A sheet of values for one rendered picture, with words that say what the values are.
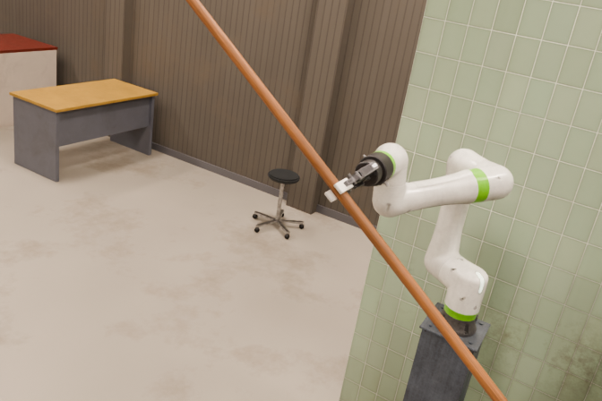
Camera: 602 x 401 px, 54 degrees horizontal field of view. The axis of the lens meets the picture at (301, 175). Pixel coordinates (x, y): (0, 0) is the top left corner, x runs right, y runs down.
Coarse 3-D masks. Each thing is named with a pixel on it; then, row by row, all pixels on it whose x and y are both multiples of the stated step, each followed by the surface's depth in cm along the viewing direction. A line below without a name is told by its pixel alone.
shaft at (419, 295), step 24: (192, 0) 163; (216, 24) 162; (264, 96) 157; (288, 120) 156; (336, 192) 153; (360, 216) 151; (408, 288) 148; (432, 312) 146; (456, 336) 145; (480, 384) 144
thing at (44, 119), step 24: (24, 96) 565; (48, 96) 577; (72, 96) 589; (96, 96) 602; (120, 96) 616; (144, 96) 635; (24, 120) 572; (48, 120) 553; (72, 120) 569; (96, 120) 595; (120, 120) 624; (144, 120) 656; (24, 144) 581; (48, 144) 562; (144, 144) 673; (48, 168) 570
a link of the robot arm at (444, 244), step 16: (448, 160) 216; (464, 160) 210; (480, 160) 206; (448, 208) 219; (464, 208) 218; (448, 224) 221; (432, 240) 228; (448, 240) 223; (432, 256) 227; (448, 256) 223; (432, 272) 227
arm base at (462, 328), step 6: (444, 312) 221; (444, 318) 222; (450, 318) 219; (450, 324) 219; (456, 324) 218; (462, 324) 217; (468, 324) 218; (474, 324) 220; (456, 330) 218; (462, 330) 217; (468, 330) 218; (474, 330) 220; (462, 336) 218; (468, 336) 218
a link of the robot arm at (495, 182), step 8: (488, 160) 207; (472, 168) 199; (480, 168) 198; (488, 168) 198; (496, 168) 199; (504, 168) 200; (480, 176) 195; (488, 176) 195; (496, 176) 196; (504, 176) 197; (512, 176) 201; (480, 184) 193; (488, 184) 194; (496, 184) 196; (504, 184) 197; (512, 184) 200; (480, 192) 194; (488, 192) 195; (496, 192) 197; (504, 192) 198; (480, 200) 197; (488, 200) 200
